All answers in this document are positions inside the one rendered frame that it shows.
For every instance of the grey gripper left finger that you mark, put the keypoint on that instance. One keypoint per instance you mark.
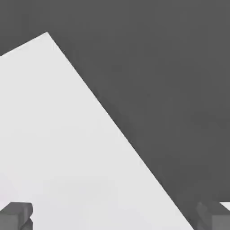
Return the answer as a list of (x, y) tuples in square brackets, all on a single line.
[(14, 215)]

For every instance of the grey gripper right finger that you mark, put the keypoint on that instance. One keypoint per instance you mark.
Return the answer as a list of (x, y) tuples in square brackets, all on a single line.
[(215, 218)]

